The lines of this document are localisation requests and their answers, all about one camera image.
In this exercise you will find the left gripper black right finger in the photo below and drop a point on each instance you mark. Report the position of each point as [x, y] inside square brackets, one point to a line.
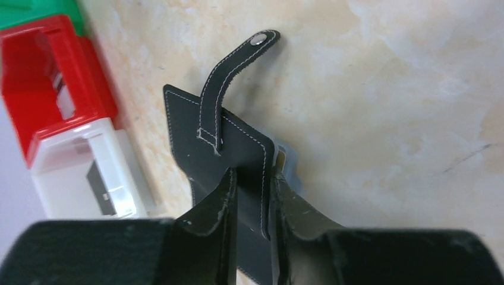
[310, 248]

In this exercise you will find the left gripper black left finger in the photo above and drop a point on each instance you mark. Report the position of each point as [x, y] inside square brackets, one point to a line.
[197, 248]

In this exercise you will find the gold credit card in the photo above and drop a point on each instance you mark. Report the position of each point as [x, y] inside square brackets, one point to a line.
[286, 161]

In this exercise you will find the white plastic bin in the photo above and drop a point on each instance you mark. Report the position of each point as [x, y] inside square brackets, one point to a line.
[61, 163]

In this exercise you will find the red plastic bin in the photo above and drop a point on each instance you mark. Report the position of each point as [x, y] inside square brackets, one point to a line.
[52, 81]

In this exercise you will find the green plastic bin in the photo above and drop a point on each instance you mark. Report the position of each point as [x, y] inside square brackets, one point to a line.
[17, 12]

